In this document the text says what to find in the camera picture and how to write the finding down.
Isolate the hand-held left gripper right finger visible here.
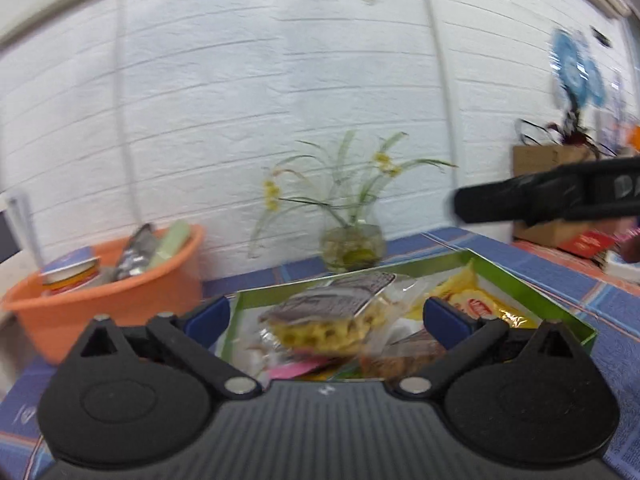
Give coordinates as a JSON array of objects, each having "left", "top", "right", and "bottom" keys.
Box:
[{"left": 395, "top": 296, "right": 577, "bottom": 401}]

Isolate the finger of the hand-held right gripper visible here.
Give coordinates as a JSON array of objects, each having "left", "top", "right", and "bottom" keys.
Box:
[{"left": 454, "top": 171, "right": 540, "bottom": 226}]

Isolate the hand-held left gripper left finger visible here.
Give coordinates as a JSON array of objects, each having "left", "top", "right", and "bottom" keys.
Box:
[{"left": 77, "top": 295, "right": 262, "bottom": 401}]

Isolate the yellow snack packet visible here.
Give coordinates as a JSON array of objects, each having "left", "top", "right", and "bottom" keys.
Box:
[{"left": 407, "top": 260, "right": 538, "bottom": 331}]

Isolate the green cardboard box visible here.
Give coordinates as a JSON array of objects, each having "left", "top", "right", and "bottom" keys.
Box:
[{"left": 217, "top": 249, "right": 598, "bottom": 383}]

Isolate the pink-edged bag of strips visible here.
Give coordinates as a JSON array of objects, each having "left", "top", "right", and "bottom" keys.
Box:
[{"left": 240, "top": 345, "right": 346, "bottom": 381}]

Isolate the clear bag of yellow waffles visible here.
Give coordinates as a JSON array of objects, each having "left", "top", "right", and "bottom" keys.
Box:
[{"left": 257, "top": 271, "right": 431, "bottom": 363}]

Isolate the red flat box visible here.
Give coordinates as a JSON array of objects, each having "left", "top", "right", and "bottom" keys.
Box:
[{"left": 557, "top": 230, "right": 618, "bottom": 261}]

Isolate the dark red dried plant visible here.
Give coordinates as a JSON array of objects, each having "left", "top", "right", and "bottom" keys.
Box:
[{"left": 517, "top": 110, "right": 621, "bottom": 158}]

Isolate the brown paper bag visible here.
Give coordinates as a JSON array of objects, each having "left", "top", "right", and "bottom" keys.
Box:
[{"left": 512, "top": 144, "right": 608, "bottom": 248}]

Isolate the pale green bowl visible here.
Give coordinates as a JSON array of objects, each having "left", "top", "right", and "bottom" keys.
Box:
[{"left": 145, "top": 220, "right": 193, "bottom": 273}]

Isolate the steel bowl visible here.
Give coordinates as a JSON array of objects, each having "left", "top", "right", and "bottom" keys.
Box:
[{"left": 112, "top": 223, "right": 161, "bottom": 283}]

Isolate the small blue paper fan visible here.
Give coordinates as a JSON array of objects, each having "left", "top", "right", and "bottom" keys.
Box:
[{"left": 585, "top": 60, "right": 607, "bottom": 108}]

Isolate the glass vase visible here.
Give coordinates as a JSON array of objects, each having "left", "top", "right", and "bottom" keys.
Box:
[{"left": 320, "top": 222, "right": 386, "bottom": 273}]

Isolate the large blue paper fan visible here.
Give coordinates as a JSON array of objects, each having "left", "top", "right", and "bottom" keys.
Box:
[{"left": 550, "top": 27, "right": 593, "bottom": 106}]

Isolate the blue-lidded jar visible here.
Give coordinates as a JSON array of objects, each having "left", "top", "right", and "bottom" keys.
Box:
[{"left": 40, "top": 246, "right": 101, "bottom": 297}]

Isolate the green plant with yellow flowers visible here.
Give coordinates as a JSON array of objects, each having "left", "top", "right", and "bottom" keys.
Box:
[{"left": 247, "top": 131, "right": 458, "bottom": 261}]

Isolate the orange plastic basin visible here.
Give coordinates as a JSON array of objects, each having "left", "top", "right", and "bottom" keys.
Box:
[{"left": 0, "top": 224, "right": 207, "bottom": 365}]

